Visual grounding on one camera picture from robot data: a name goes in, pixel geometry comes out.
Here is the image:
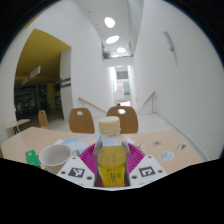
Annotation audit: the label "blue and yellow sticker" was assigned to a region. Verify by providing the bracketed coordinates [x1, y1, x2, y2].
[175, 143, 188, 151]

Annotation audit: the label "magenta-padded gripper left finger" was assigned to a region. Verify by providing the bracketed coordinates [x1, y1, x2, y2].
[56, 142, 100, 188]

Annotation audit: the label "illustrated pastel paper sheet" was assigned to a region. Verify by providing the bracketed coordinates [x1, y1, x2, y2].
[54, 134, 98, 155]

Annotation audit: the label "round ceiling lights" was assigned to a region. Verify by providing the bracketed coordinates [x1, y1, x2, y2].
[103, 16, 128, 55]

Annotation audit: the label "clear bottle of yellow drink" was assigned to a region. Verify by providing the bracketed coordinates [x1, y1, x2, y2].
[93, 115, 131, 188]

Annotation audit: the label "white wall lamp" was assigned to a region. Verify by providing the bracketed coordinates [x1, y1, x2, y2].
[162, 30, 176, 53]

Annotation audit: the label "hanging white and red sign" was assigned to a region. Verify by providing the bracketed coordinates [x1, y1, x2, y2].
[21, 65, 42, 86]

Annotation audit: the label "beige paper cup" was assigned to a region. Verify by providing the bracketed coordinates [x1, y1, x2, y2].
[38, 143, 73, 175]

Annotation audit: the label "green potted plant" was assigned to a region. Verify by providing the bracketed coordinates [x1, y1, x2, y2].
[101, 48, 113, 61]

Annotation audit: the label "green card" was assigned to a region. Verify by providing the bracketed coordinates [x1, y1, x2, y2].
[24, 149, 42, 169]

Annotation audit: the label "white and blue cloud sticker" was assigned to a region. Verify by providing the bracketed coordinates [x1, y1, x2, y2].
[159, 150, 176, 162]

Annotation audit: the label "brown wooden chair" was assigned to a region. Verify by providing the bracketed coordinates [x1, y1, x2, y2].
[68, 107, 96, 135]
[105, 105, 140, 135]
[37, 109, 50, 130]

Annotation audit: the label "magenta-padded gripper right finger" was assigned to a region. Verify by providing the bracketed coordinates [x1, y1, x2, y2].
[125, 143, 168, 188]

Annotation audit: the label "round yellow and green sticker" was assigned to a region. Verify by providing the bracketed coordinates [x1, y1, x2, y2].
[150, 139, 164, 149]

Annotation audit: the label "beige side table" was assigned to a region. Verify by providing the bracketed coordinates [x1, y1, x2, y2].
[5, 118, 31, 135]

